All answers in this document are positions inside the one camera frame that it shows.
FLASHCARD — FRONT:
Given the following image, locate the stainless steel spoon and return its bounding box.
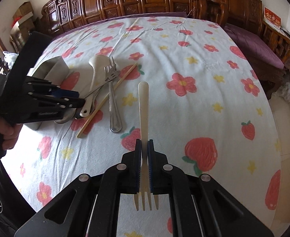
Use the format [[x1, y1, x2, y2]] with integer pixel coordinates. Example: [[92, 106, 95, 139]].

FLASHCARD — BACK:
[[55, 67, 120, 124]]

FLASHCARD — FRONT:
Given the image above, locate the cream plastic fork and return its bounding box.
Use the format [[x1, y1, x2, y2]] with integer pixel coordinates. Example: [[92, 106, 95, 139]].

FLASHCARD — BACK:
[[133, 81, 152, 211]]

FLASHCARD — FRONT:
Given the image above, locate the large cream plastic ladle spoon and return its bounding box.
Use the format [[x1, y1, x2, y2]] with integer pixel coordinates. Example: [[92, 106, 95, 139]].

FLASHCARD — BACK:
[[79, 55, 109, 118]]

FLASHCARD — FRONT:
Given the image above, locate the person's left hand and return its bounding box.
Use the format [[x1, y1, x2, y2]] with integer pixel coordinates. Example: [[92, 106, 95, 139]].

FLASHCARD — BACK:
[[0, 117, 23, 150]]

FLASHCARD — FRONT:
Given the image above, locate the plastic bag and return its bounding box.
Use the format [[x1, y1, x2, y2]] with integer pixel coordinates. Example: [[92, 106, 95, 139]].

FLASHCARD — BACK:
[[3, 51, 18, 69]]

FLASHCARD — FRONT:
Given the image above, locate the metal rectangular utensil box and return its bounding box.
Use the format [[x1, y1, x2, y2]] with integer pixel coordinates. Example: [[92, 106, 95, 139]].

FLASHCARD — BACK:
[[26, 55, 71, 131]]

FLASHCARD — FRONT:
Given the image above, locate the stainless steel fork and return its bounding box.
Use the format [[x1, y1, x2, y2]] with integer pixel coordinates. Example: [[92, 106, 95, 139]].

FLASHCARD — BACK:
[[105, 58, 123, 133]]

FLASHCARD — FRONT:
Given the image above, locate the cardboard boxes stack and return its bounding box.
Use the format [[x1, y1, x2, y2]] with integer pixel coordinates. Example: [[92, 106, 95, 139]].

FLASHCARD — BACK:
[[10, 2, 35, 52]]

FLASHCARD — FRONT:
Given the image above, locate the floral strawberry tablecloth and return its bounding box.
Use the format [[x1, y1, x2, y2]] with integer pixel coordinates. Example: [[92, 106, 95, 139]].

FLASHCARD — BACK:
[[0, 16, 283, 237]]

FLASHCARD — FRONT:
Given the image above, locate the carved wooden bench back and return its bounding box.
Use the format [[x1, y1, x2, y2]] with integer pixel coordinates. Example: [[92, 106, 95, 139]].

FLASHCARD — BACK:
[[41, 0, 263, 36]]

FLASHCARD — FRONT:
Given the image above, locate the purple under tablecloth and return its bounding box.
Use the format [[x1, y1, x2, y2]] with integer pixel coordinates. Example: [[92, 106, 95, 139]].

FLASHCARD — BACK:
[[44, 12, 283, 70]]

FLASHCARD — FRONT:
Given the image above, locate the wooden armchair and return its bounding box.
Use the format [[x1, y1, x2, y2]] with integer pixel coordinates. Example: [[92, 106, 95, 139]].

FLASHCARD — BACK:
[[188, 0, 228, 28]]

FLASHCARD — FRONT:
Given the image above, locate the wooden side cabinet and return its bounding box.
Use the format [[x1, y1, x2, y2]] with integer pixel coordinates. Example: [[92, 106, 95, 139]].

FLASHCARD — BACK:
[[260, 21, 290, 74]]

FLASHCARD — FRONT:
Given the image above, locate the red greeting card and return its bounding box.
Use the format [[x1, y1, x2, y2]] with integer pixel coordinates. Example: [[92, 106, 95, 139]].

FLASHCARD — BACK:
[[264, 7, 282, 31]]

